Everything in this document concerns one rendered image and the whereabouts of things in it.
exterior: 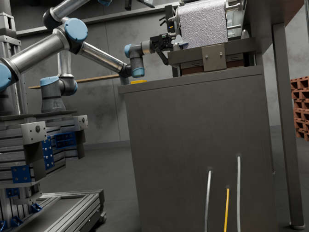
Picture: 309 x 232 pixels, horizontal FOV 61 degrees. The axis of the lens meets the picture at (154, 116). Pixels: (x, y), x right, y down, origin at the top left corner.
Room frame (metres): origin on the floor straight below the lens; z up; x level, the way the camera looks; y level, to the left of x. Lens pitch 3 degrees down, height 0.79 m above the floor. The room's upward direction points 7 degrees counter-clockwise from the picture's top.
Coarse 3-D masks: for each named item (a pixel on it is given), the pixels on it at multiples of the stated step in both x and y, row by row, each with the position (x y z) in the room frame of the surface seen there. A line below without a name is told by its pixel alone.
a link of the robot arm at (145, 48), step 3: (144, 42) 1.49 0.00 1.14; (147, 42) 1.48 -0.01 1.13; (144, 45) 1.48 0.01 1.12; (147, 45) 1.47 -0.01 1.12; (144, 48) 1.48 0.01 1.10; (147, 48) 1.48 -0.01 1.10; (144, 51) 1.49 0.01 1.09; (147, 51) 1.48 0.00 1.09; (150, 51) 1.49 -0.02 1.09; (144, 54) 1.51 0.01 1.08; (147, 54) 1.51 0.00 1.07
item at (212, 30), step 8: (216, 16) 1.40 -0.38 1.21; (224, 16) 1.39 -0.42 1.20; (184, 24) 1.45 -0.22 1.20; (192, 24) 1.43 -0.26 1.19; (200, 24) 1.42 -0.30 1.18; (208, 24) 1.41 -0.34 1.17; (216, 24) 1.40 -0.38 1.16; (224, 24) 1.39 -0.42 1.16; (184, 32) 1.45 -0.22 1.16; (192, 32) 1.44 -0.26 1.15; (200, 32) 1.42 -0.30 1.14; (208, 32) 1.41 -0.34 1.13; (216, 32) 1.40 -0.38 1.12; (224, 32) 1.39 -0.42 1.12; (184, 40) 1.45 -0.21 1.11; (192, 40) 1.44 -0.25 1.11; (200, 40) 1.43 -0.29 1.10; (208, 40) 1.41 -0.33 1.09; (216, 40) 1.40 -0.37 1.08; (224, 40) 1.39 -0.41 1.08; (184, 48) 1.45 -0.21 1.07
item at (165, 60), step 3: (156, 48) 1.48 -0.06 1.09; (159, 48) 1.48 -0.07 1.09; (156, 51) 1.48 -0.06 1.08; (159, 51) 1.48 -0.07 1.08; (159, 54) 1.48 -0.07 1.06; (162, 54) 1.47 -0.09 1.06; (162, 57) 1.47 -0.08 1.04; (165, 57) 1.47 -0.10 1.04; (162, 60) 1.47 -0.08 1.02; (165, 60) 1.47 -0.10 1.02; (165, 63) 1.47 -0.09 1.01; (168, 63) 1.47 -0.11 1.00
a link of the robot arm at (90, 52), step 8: (72, 48) 1.41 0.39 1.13; (80, 48) 1.44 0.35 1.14; (88, 48) 1.47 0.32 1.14; (96, 48) 1.51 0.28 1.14; (88, 56) 1.49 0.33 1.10; (96, 56) 1.50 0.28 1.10; (104, 56) 1.52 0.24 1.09; (104, 64) 1.54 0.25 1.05; (112, 64) 1.55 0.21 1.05; (120, 64) 1.57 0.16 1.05; (120, 72) 1.59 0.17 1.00
